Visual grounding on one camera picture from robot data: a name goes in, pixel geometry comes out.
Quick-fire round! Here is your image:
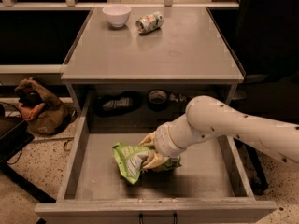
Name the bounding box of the brown backpack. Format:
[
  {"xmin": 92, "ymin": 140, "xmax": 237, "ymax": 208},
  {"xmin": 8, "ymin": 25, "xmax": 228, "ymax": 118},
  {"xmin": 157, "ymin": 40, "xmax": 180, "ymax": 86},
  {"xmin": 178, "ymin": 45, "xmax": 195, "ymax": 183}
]
[{"xmin": 15, "ymin": 77, "xmax": 71, "ymax": 135}]

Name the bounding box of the white ceramic bowl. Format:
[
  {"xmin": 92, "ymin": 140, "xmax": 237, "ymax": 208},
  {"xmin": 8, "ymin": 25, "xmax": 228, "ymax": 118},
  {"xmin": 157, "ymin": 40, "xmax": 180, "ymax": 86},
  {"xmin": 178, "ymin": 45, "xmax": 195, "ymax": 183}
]
[{"xmin": 102, "ymin": 4, "xmax": 131, "ymax": 28}]

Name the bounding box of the black drawer handle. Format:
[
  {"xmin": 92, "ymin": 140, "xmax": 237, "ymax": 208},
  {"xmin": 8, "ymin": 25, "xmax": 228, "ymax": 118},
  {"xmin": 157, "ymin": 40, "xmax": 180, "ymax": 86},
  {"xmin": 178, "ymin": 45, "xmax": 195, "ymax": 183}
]
[{"xmin": 138, "ymin": 214, "xmax": 178, "ymax": 224}]

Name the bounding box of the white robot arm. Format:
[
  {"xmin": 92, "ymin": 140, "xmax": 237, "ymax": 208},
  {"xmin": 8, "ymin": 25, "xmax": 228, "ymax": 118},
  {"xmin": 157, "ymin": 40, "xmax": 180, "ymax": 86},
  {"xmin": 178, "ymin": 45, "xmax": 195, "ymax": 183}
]
[{"xmin": 140, "ymin": 96, "xmax": 299, "ymax": 170}]

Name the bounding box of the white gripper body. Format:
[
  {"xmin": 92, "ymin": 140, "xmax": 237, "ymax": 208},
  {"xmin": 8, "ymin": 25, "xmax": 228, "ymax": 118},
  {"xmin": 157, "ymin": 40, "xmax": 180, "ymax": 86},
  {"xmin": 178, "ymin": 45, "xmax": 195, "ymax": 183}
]
[{"xmin": 153, "ymin": 122, "xmax": 181, "ymax": 157}]

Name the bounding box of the black office chair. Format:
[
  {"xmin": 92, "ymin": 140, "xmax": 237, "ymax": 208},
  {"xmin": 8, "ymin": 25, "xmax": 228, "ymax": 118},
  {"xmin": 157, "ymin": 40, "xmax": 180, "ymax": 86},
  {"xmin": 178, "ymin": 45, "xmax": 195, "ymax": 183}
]
[{"xmin": 224, "ymin": 0, "xmax": 299, "ymax": 196}]

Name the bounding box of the black pouch with label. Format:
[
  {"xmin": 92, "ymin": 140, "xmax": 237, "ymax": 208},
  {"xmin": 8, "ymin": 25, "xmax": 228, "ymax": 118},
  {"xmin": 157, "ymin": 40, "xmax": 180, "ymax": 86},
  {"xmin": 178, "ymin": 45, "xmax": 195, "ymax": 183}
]
[{"xmin": 93, "ymin": 91, "xmax": 143, "ymax": 118}]

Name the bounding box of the crumpled foil wrapper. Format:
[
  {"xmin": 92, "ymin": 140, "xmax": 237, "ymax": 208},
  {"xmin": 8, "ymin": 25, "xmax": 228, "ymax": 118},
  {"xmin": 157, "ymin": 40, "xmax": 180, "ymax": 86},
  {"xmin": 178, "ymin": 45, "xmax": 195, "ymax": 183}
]
[{"xmin": 169, "ymin": 93, "xmax": 187, "ymax": 103}]

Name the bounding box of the grey cabinet with top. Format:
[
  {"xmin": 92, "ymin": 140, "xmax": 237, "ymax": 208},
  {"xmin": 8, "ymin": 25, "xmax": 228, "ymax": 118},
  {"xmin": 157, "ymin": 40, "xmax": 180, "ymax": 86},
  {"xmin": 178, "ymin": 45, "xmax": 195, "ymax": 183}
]
[{"xmin": 62, "ymin": 7, "xmax": 243, "ymax": 133}]

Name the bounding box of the black tape roll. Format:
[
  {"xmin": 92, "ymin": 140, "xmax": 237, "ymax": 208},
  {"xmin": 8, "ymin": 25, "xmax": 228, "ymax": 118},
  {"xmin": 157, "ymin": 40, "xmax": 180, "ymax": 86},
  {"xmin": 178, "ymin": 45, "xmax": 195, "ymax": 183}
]
[{"xmin": 148, "ymin": 90, "xmax": 168, "ymax": 111}]

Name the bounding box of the green rice chip bag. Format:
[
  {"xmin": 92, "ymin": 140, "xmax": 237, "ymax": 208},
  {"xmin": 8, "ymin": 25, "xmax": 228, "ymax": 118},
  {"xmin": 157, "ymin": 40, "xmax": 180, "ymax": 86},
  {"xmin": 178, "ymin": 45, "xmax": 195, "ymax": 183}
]
[{"xmin": 112, "ymin": 142, "xmax": 181, "ymax": 185}]

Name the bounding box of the open grey top drawer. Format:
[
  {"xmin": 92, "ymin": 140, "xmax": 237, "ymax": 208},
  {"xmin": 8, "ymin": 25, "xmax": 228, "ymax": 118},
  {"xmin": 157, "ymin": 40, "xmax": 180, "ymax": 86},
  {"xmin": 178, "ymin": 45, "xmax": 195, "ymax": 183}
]
[{"xmin": 34, "ymin": 90, "xmax": 278, "ymax": 224}]

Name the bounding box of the black desk leg stand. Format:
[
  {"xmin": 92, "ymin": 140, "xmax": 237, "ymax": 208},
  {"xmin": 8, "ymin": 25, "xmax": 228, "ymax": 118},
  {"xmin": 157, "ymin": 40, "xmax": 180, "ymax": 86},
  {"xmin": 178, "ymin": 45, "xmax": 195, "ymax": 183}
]
[{"xmin": 0, "ymin": 106, "xmax": 56, "ymax": 203}]

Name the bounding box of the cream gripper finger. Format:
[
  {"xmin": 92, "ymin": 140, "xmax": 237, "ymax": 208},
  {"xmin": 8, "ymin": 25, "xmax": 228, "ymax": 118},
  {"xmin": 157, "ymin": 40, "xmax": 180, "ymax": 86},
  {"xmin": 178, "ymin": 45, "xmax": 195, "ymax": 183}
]
[
  {"xmin": 142, "ymin": 151, "xmax": 168, "ymax": 171},
  {"xmin": 139, "ymin": 133, "xmax": 155, "ymax": 147}
]

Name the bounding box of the crushed soda can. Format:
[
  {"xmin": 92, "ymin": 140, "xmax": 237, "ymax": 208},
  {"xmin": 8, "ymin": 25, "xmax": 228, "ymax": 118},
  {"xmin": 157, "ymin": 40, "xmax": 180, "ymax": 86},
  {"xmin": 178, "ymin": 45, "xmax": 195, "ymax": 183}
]
[{"xmin": 135, "ymin": 12, "xmax": 164, "ymax": 35}]

